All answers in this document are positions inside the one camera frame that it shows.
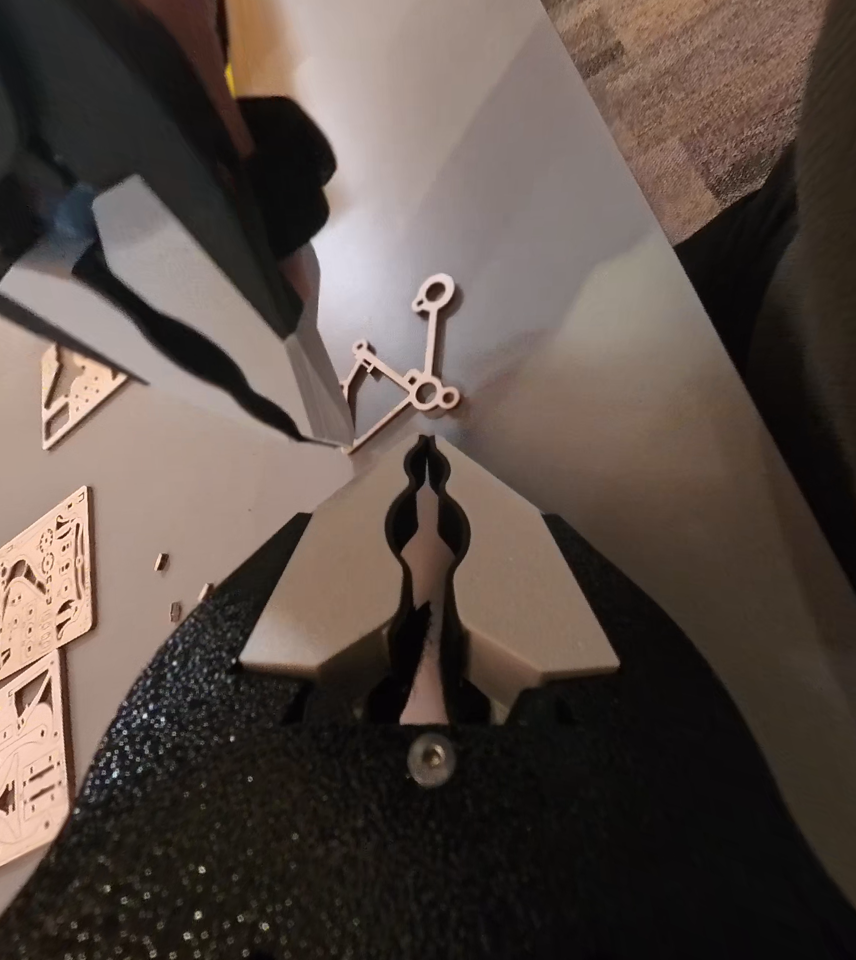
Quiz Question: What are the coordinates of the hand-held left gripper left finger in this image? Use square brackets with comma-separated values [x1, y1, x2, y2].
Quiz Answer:
[238, 435, 430, 710]

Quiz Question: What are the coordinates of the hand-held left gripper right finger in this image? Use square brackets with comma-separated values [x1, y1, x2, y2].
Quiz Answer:
[431, 435, 621, 710]

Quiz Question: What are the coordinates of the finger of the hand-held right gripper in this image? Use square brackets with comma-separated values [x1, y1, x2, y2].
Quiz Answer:
[90, 174, 357, 453]
[0, 247, 305, 444]

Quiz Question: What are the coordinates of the wooden sheet with triangle cutouts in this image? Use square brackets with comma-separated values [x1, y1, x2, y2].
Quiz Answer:
[41, 341, 130, 451]

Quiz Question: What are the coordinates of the wooden bicycle frame part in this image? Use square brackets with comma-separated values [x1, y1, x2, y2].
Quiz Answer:
[339, 271, 462, 455]

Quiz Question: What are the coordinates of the wooden sheet with frame cutout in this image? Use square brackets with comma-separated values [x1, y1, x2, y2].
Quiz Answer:
[0, 486, 99, 710]

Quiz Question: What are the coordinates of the person's right hand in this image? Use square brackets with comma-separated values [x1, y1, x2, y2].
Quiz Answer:
[173, 0, 322, 305]

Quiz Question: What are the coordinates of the wooden sheet with crescent cutouts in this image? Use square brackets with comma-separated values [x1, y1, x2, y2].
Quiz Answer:
[0, 648, 72, 894]

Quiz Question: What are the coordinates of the person's leg in dark trousers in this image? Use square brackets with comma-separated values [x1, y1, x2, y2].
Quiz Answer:
[674, 0, 856, 680]

